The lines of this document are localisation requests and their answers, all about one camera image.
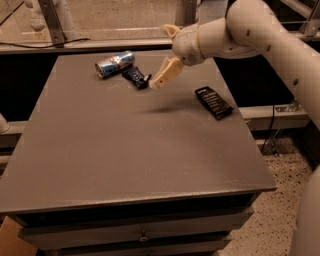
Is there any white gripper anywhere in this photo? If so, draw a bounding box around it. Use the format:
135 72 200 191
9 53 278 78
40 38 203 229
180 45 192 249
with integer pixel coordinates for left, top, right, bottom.
149 24 204 89

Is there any blue rxbar blueberry wrapper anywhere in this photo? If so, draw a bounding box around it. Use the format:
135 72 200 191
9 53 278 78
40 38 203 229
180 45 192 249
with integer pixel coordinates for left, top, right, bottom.
122 66 152 90

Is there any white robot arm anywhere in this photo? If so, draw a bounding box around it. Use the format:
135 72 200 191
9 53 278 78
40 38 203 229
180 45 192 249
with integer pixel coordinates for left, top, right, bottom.
150 0 320 256

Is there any red bull can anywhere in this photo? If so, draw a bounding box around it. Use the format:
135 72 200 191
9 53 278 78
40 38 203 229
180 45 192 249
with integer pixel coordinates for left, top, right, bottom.
95 51 135 78

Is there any black rxbar wrapper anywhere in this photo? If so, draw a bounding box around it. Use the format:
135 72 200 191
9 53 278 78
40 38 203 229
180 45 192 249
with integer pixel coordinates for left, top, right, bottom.
195 86 233 120

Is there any grey top drawer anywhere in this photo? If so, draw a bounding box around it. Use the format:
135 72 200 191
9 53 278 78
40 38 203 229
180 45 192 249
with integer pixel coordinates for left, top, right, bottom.
19 206 254 250

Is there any grey drawer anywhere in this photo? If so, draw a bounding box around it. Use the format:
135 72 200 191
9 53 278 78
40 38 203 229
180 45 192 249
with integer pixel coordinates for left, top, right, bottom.
43 233 231 256
19 206 254 250

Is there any white pipe left edge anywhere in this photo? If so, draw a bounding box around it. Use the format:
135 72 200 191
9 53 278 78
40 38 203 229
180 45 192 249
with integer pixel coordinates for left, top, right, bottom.
0 113 10 134

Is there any round metal drawer knob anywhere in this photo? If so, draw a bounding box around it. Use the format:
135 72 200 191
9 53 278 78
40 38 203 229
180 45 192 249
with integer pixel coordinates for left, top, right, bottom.
138 235 150 242

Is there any grey lower drawer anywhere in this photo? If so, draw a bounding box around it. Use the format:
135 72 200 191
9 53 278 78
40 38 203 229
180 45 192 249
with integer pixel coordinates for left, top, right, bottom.
43 233 231 256

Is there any cardboard box corner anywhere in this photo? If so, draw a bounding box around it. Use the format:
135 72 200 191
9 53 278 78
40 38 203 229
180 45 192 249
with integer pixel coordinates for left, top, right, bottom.
0 217 37 256

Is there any centre metal bracket post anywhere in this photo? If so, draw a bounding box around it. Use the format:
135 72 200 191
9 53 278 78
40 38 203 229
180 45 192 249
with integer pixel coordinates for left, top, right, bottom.
175 0 198 26

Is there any metal bracket post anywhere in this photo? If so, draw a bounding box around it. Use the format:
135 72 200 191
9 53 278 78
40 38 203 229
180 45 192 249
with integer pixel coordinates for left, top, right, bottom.
175 0 198 26
38 0 65 48
300 0 320 37

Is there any black cable on rail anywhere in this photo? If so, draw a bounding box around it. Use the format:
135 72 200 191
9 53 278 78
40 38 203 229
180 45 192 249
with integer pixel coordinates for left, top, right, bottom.
0 37 92 50

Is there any black hanging cable right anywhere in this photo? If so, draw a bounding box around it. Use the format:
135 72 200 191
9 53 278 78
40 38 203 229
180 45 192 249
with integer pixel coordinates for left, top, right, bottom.
260 105 277 154

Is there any left metal bracket post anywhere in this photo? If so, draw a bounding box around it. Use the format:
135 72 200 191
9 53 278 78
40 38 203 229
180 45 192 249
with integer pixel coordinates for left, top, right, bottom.
38 0 65 48

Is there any right metal bracket post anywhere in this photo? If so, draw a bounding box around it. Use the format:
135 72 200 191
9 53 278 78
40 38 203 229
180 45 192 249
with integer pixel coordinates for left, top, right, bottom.
300 0 320 37

